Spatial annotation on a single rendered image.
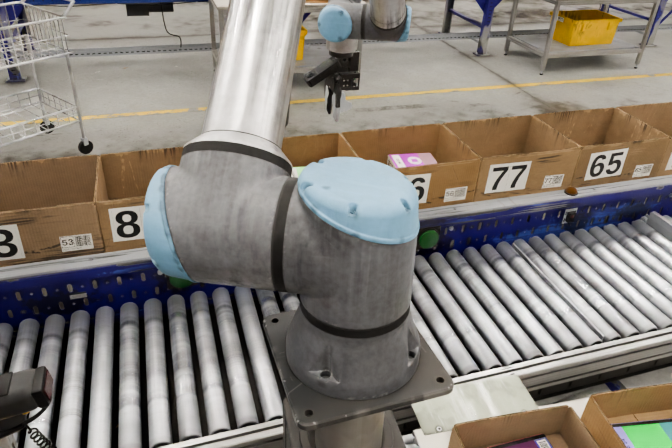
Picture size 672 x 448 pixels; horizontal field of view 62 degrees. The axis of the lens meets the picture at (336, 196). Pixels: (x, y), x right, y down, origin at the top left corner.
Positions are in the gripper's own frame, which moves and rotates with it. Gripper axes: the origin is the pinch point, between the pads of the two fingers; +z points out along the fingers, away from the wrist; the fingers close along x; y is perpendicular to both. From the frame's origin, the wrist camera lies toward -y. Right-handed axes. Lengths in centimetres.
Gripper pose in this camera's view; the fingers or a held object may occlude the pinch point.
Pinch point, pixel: (330, 114)
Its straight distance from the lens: 175.2
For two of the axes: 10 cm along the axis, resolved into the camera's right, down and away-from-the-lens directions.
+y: 9.3, -1.5, 3.5
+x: -3.7, -5.1, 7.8
